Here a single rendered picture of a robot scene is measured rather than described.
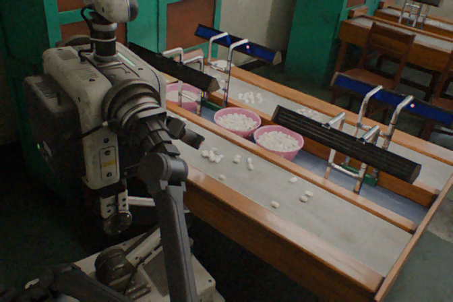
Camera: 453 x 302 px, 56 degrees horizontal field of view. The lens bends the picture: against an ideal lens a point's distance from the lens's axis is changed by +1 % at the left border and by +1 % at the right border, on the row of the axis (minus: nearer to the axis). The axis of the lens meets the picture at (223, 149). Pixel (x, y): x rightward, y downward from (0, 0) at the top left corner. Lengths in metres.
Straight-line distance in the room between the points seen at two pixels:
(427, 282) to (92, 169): 2.20
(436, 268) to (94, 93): 2.42
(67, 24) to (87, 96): 1.31
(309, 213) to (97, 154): 1.01
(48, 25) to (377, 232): 1.80
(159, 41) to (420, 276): 2.17
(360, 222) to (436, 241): 1.35
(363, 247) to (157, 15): 1.81
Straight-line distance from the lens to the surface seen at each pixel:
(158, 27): 2.79
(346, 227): 1.86
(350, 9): 4.74
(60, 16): 2.35
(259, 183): 1.97
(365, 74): 4.23
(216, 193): 1.84
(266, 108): 2.63
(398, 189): 2.26
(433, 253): 3.11
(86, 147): 1.19
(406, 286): 2.81
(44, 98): 1.21
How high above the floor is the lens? 1.93
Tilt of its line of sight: 33 degrees down
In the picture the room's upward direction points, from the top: 6 degrees clockwise
